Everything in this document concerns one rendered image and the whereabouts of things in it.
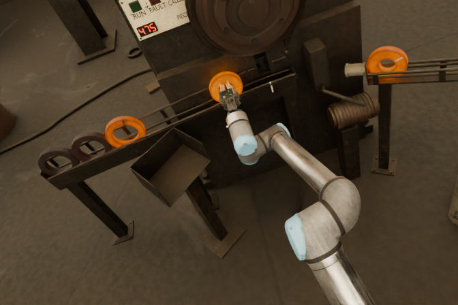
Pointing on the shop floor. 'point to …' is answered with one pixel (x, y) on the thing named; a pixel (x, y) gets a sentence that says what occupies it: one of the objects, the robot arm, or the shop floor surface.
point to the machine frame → (344, 16)
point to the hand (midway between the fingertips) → (224, 84)
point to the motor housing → (351, 129)
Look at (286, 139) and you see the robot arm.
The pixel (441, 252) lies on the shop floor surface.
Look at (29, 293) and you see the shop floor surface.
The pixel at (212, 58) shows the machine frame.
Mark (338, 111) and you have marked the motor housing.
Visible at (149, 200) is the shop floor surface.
